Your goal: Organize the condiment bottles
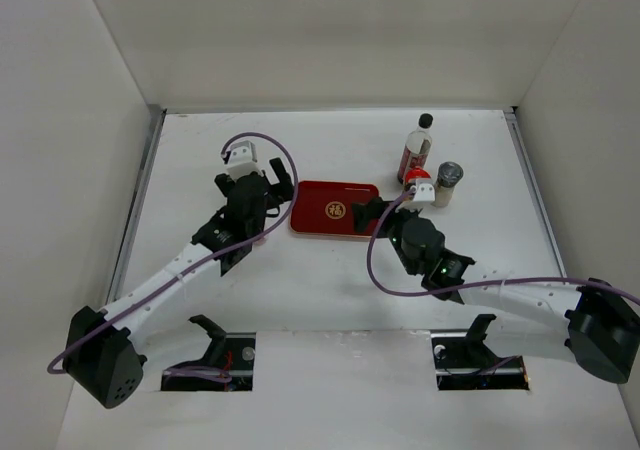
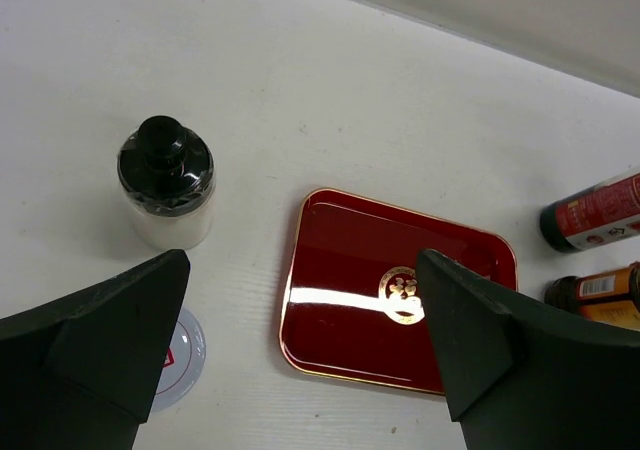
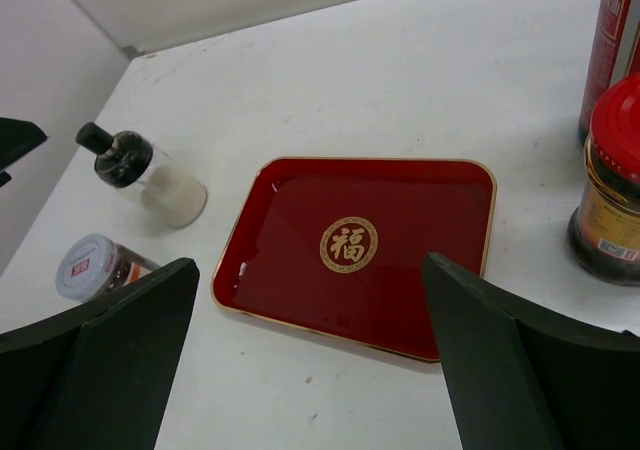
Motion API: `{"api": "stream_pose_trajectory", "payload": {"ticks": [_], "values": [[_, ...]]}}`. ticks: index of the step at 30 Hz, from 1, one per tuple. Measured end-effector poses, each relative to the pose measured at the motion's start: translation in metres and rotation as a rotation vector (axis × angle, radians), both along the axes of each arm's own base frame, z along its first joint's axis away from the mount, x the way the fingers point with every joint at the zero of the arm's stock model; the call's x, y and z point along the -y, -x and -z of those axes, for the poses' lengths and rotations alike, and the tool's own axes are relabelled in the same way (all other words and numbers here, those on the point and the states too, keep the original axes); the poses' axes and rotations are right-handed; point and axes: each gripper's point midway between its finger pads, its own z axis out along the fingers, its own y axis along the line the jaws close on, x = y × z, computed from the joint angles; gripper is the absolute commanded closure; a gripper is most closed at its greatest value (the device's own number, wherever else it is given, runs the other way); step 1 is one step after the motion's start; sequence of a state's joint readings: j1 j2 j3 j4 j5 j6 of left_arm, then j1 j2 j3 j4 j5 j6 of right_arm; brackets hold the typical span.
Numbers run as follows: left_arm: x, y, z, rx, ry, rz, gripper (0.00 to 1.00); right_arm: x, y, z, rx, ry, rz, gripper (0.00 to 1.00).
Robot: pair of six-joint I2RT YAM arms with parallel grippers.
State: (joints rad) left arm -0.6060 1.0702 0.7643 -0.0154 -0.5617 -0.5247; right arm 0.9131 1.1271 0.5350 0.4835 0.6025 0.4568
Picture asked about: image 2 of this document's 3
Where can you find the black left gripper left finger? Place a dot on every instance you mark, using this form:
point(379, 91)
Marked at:
point(81, 371)

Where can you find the red label tall bottle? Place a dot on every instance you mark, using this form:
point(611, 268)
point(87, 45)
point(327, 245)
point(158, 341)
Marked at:
point(602, 214)

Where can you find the white bottle black cap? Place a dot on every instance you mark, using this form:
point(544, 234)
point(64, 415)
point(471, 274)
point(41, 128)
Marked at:
point(167, 175)

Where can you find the red lacquer tray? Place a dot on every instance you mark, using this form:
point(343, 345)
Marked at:
point(351, 300)

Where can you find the small jar white lid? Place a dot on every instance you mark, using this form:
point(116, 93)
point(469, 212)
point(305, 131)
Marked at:
point(184, 362)

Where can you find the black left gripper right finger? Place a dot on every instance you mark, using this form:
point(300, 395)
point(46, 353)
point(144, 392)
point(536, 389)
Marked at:
point(520, 374)

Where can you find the amber orange label bottle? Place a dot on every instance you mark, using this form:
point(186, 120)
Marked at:
point(610, 297)

